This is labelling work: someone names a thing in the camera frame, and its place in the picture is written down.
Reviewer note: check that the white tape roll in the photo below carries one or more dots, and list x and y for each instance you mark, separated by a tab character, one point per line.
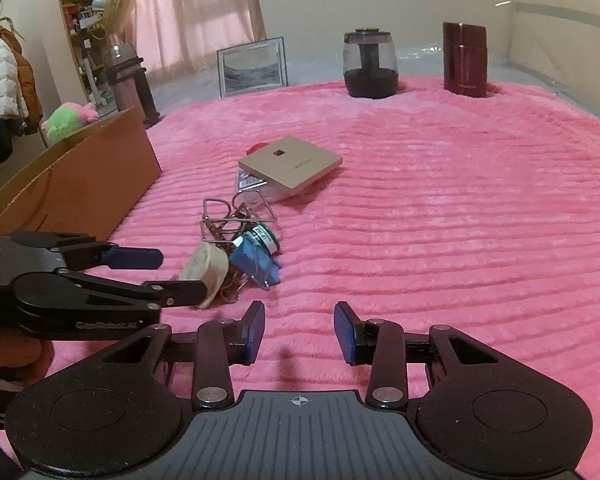
205	270

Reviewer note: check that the green pink plush toy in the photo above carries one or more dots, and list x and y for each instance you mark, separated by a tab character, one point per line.
65	122

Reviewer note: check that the brown cardboard box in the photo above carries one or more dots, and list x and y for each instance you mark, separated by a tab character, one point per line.
80	185

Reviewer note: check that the small white jar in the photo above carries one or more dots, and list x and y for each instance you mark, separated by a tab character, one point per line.
262	239

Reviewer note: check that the small clear plastic pack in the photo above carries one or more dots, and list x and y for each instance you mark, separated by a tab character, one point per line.
250	181

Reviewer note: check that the beige square box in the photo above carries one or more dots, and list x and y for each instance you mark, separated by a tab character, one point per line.
290	162

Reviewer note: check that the pink curtain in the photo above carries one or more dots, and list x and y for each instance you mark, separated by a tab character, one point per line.
190	10

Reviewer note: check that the pink ribbed blanket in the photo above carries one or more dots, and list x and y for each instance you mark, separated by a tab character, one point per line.
430	210

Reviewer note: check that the person's left hand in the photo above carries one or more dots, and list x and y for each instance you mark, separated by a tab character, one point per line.
10	357

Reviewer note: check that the red plastic object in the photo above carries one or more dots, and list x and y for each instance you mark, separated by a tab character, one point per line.
255	148

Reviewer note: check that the orange brown jacket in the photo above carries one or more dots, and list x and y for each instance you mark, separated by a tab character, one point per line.
27	85

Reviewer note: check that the clear plastic sheet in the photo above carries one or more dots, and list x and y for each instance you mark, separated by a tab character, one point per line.
570	50

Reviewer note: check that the silver picture frame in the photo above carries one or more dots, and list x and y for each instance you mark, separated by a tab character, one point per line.
252	67

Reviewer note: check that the blue plastic object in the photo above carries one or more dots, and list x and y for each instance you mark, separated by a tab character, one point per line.
252	262

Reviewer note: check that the beige standing fan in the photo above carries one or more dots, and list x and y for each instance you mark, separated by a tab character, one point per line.
120	5

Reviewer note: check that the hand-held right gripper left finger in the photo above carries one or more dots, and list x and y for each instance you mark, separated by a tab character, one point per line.
254	335

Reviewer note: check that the dark clear jar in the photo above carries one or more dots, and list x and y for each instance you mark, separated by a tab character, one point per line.
371	80

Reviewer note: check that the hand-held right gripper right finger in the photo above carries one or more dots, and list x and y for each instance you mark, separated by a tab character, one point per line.
345	335

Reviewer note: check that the maroon canister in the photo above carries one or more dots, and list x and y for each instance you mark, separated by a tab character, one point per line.
464	60

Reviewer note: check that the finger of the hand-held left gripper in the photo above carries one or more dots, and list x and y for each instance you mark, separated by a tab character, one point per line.
135	258
180	294

